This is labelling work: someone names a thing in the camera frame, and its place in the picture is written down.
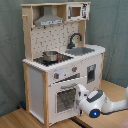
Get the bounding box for black toy faucet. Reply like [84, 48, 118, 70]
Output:
[67, 33, 82, 49]

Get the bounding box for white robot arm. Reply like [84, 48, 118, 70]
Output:
[74, 84, 128, 118]

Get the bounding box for right red stove knob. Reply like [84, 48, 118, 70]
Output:
[71, 66, 78, 73]

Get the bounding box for black toy stovetop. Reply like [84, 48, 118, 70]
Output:
[33, 53, 73, 67]

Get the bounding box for silver toy sink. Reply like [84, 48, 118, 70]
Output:
[66, 47, 94, 56]

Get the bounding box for left red stove knob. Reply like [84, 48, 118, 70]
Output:
[54, 73, 59, 79]

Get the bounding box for white oven door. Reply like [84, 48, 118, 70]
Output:
[49, 78, 82, 124]

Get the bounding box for small silver pot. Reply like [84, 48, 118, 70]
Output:
[43, 51, 58, 62]

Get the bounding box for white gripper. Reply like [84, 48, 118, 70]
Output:
[75, 84, 89, 103]

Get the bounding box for red stove knob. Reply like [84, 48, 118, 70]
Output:
[54, 73, 59, 79]
[71, 66, 78, 73]

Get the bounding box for wooden toy kitchen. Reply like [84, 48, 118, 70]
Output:
[22, 2, 105, 128]

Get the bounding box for toy microwave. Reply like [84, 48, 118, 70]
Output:
[67, 3, 90, 21]

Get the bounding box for grey range hood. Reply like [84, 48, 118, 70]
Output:
[35, 5, 64, 27]

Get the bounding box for white dishwasher door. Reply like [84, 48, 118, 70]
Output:
[80, 55, 102, 92]

